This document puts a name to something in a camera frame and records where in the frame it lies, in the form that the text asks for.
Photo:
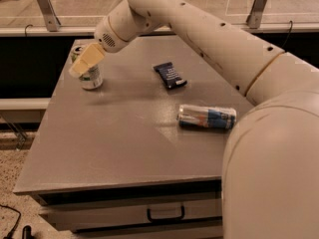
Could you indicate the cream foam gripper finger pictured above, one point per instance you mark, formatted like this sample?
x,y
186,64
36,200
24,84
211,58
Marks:
x,y
92,55

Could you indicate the green white 7up can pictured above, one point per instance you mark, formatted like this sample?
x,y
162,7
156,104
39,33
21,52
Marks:
x,y
92,79

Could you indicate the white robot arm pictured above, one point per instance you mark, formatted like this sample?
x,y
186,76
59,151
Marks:
x,y
270,173

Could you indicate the blue silver energy drink can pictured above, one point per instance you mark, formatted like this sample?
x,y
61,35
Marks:
x,y
208,117

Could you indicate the dark blue snack bar wrapper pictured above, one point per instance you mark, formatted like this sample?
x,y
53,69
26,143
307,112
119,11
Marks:
x,y
169,76

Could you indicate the grey drawer cabinet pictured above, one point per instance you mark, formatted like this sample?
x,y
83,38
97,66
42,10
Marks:
x,y
101,158

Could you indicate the left metal railing bracket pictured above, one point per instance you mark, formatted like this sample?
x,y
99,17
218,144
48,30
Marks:
x,y
50,18

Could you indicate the metal railing bracket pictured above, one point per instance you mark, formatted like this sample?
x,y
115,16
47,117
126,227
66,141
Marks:
x,y
50,18
254,18

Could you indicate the right metal railing bracket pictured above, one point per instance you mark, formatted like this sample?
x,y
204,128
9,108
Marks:
x,y
254,18

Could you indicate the black drawer handle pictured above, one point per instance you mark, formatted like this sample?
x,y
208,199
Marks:
x,y
165,214

